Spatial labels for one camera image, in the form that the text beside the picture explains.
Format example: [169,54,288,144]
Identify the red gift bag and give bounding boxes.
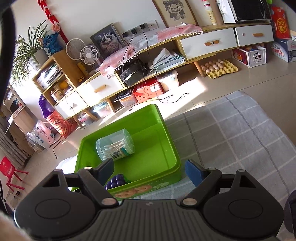
[271,5,290,39]

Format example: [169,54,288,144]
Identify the blue white carton box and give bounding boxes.
[271,38,296,63]

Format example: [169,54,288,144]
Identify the red round drum stool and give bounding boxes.
[46,110,78,138]

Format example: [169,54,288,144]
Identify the yellow egg tray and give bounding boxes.
[201,59,239,79]

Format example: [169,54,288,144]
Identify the folded light fabric stack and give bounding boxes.
[148,48,185,72]

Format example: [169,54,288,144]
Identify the green plastic cookie bin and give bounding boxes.
[75,104,182,200]

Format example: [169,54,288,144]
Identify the red hanging wall decoration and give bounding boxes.
[37,0,69,44]

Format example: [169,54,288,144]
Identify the blue Stitch plush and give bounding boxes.
[43,32,63,55]

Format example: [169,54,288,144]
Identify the framed cat picture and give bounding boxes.
[90,24,125,59]

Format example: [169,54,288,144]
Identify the red cardboard box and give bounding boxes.
[132,77,164,103]

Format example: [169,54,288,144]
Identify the wooden TV cabinet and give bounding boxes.
[42,22,273,120]

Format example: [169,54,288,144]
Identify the potted green plant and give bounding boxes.
[11,20,48,82]

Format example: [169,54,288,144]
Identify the red child chair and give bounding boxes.
[0,156,29,192]

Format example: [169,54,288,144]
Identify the cotton swab jar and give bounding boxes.
[96,128,135,161]

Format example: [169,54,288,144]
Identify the white patterned storage box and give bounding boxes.
[232,45,266,68]

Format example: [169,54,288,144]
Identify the purple toy grapes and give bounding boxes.
[104,174,127,190]

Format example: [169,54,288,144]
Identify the grey checked table cloth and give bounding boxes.
[134,90,296,240]

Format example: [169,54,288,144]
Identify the white fan guard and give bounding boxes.
[65,38,85,61]

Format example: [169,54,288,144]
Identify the pink tasselled cloth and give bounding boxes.
[99,24,203,77]

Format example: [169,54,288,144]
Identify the white plastic shopping bag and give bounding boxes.
[27,120,55,150]

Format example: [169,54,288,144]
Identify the person's right hand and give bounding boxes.
[0,211,32,241]

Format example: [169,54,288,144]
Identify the black microwave oven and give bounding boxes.
[228,0,271,23]

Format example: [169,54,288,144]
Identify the framed cartoon girl drawing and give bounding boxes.
[152,0,198,27]

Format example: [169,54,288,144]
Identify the white round fan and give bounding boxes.
[80,45,100,65]

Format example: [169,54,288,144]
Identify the black printer on shelf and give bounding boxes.
[119,59,148,87]

